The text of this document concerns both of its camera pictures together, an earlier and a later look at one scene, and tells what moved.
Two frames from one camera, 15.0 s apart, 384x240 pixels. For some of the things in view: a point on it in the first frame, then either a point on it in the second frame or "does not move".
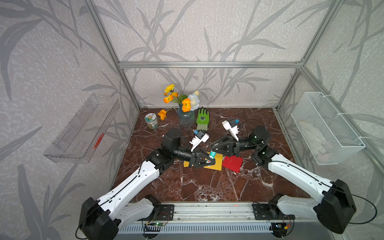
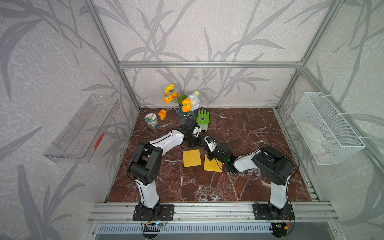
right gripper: x=229 y=146 -> x=209 y=154
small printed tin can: x=151 y=120 does not move
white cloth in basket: x=315 y=136 does not move
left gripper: x=193 y=157 -> x=200 y=144
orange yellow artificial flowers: x=189 y=103 does not move
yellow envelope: x=218 y=165 does not move
